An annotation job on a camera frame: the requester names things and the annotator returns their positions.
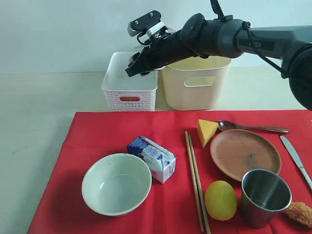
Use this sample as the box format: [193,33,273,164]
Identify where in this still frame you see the right wooden chopstick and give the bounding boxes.
[188,134,211,234]

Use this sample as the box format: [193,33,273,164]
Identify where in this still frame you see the yellow lemon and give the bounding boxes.
[204,180,237,221]

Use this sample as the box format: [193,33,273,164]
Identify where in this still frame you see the fried chicken piece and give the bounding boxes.
[282,202,312,228]

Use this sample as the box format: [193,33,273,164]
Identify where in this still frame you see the stainless steel cup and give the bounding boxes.
[239,169,292,229]

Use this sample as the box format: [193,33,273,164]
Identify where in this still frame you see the left wooden chopstick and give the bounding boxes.
[184,131,204,233]

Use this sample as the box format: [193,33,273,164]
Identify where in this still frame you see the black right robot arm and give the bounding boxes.
[126,0,312,110]

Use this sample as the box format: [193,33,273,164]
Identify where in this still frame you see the pale green bowl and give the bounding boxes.
[81,153,152,216]

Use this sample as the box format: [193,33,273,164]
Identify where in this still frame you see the brown round plate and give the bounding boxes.
[210,130,282,182]

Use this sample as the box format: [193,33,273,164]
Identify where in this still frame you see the white perforated basket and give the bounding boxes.
[101,52,158,112]

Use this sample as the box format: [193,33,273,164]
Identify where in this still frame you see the silver table knife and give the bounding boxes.
[279,135,312,190]

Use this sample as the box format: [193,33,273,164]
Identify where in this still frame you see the red sausage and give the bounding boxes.
[119,96,140,102]

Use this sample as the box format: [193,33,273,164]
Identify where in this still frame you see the cream plastic bin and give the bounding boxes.
[161,56,232,111]

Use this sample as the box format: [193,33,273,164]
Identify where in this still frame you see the wooden chopstick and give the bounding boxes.
[188,134,211,234]
[184,131,204,233]

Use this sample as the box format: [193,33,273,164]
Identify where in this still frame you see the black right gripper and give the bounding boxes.
[125,30,195,77]

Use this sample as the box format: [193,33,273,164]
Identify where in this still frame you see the yellow cheese wedge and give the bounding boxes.
[196,119,218,148]

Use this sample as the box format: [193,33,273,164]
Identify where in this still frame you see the blue white milk carton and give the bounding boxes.
[127,136,176,184]

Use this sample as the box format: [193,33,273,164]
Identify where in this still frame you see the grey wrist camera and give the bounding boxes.
[127,10,161,37]

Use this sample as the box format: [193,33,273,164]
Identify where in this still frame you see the dark wooden spoon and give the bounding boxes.
[217,120,290,134]

